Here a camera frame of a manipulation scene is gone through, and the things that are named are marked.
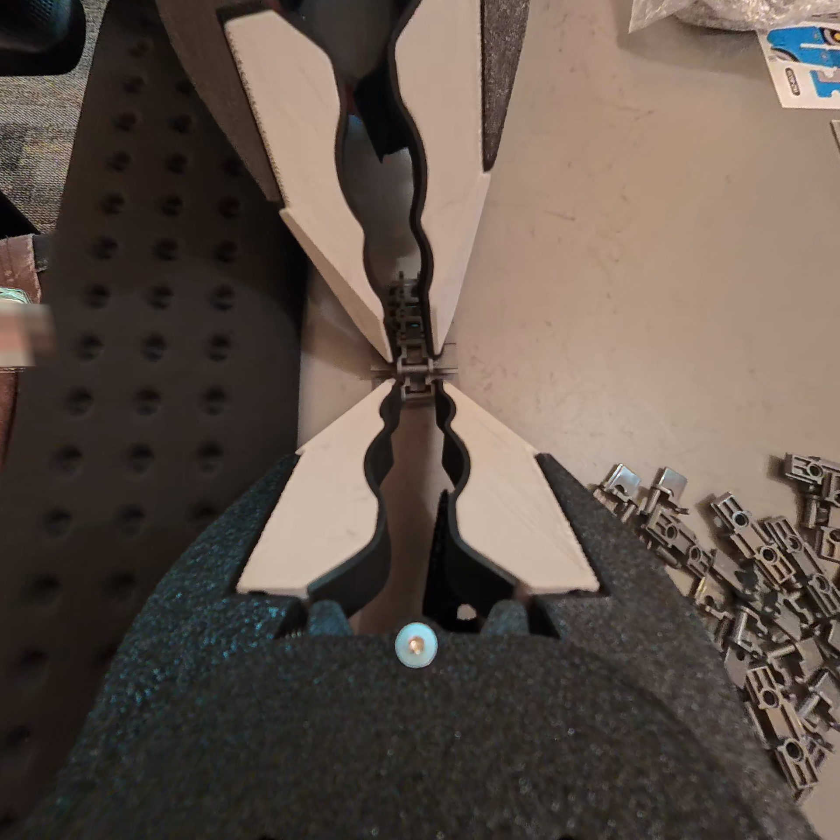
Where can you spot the pile of grey track pieces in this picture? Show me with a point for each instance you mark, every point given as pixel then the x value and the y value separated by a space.
pixel 754 590

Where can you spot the grey desk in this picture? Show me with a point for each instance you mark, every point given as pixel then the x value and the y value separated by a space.
pixel 623 295

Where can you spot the blue sticker sheet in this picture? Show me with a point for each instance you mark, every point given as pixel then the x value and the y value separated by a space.
pixel 800 65

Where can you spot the bubble wrap bag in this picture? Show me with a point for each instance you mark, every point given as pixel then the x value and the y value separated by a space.
pixel 722 13

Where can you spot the grey track link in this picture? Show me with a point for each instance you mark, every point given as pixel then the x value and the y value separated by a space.
pixel 415 388

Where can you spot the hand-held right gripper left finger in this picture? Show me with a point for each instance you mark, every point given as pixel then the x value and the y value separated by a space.
pixel 315 518

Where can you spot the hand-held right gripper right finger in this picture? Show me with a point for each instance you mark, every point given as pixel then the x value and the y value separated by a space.
pixel 518 518

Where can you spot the dark office chair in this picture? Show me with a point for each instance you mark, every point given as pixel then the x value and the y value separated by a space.
pixel 39 33

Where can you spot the black perforated foam pad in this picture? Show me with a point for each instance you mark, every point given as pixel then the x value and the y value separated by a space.
pixel 164 394

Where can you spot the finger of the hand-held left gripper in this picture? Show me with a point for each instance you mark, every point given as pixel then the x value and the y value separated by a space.
pixel 295 131
pixel 453 131

